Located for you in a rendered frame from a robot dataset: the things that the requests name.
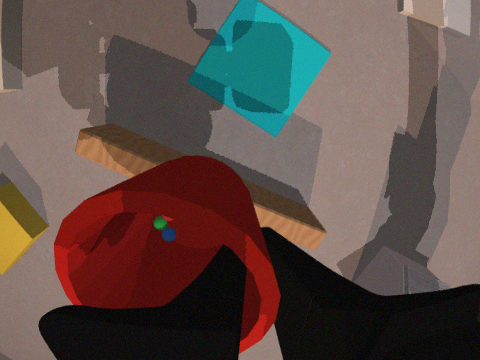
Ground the small blue ball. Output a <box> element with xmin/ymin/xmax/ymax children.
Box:
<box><xmin>161</xmin><ymin>227</ymin><xmax>176</xmax><ymax>241</ymax></box>

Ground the yellow rectangular block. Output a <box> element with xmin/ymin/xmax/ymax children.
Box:
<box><xmin>0</xmin><ymin>181</ymin><xmax>49</xmax><ymax>275</ymax></box>

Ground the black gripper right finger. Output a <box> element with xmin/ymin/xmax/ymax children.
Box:
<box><xmin>261</xmin><ymin>228</ymin><xmax>480</xmax><ymax>360</ymax></box>

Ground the green marble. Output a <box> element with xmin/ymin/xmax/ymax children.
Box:
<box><xmin>153</xmin><ymin>216</ymin><xmax>169</xmax><ymax>231</ymax></box>

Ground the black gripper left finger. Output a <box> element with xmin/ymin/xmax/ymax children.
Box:
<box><xmin>39</xmin><ymin>244</ymin><xmax>247</xmax><ymax>360</ymax></box>

